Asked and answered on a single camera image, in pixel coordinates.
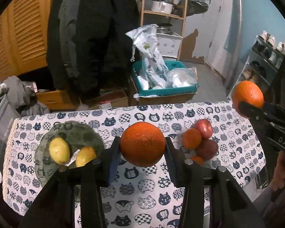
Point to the black hanging coat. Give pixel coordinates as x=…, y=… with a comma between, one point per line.
x=87, y=44

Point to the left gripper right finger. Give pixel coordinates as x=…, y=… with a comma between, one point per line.
x=187, y=174

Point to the grey hanging bag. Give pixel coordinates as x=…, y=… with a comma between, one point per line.
x=193, y=7

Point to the clear plastic bag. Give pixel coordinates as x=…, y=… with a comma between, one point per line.
x=182, y=77

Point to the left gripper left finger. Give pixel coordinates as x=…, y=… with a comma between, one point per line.
x=98, y=173

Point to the cat pattern tablecloth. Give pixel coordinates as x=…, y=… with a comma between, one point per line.
x=121, y=167

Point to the white rice bag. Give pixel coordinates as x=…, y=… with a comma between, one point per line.
x=154, y=69

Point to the wooden louvered wardrobe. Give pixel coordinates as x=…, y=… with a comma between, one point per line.
x=23, y=37

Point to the grey metal pipe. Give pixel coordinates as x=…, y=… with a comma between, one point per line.
x=234, y=43

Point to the wooden shelf rack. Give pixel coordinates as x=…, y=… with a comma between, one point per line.
x=147, y=16

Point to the white cooking pot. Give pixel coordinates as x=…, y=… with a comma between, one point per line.
x=162, y=6

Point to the small tangerine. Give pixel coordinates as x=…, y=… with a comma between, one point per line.
x=248, y=92
x=198, y=160

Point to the person right hand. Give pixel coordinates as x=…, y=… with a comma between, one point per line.
x=278, y=180

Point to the pile of grey clothes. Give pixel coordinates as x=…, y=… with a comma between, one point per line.
x=21, y=96

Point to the small cardboard box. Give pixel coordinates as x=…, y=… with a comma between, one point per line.
x=109, y=100

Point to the red apple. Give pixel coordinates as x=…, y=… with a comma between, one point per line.
x=207, y=149
x=204, y=127

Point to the cardboard box under teal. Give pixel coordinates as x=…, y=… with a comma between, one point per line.
x=171, y=99

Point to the green glass bowl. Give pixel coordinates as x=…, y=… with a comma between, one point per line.
x=75, y=135

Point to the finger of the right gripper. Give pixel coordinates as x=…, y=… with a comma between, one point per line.
x=255, y=114
x=274, y=112

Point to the shoe rack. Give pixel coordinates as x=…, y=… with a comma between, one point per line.
x=265, y=58

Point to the wooden drawer box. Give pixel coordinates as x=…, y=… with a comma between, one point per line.
x=57, y=100

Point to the green yellow mango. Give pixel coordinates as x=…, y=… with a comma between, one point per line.
x=59, y=151
x=85, y=155

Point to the grey fabric laundry bin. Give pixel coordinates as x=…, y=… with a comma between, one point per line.
x=7, y=116

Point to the green yellow mango front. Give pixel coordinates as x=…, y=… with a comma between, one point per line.
x=85, y=155

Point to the white patterned drawer box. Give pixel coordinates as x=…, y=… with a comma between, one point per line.
x=169, y=44

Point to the steel steamer pot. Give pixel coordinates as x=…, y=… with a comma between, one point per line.
x=164, y=28

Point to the orange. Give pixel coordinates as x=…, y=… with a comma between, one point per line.
x=191, y=139
x=142, y=144

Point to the white door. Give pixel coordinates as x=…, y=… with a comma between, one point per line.
x=203, y=32

